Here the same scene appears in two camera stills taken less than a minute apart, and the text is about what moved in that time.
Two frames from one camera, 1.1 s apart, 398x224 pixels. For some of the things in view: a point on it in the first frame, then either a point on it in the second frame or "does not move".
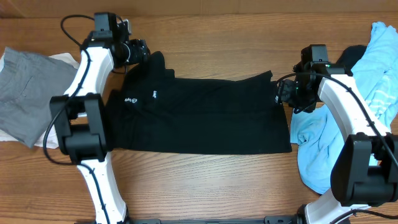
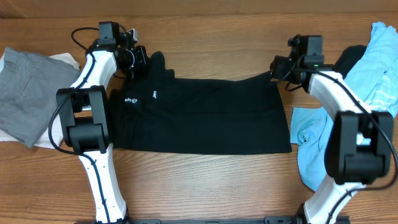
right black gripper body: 282,93 -> 278,69
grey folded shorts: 28,81 does not move
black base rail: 268,219 does not move
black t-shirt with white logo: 153,110 does not move
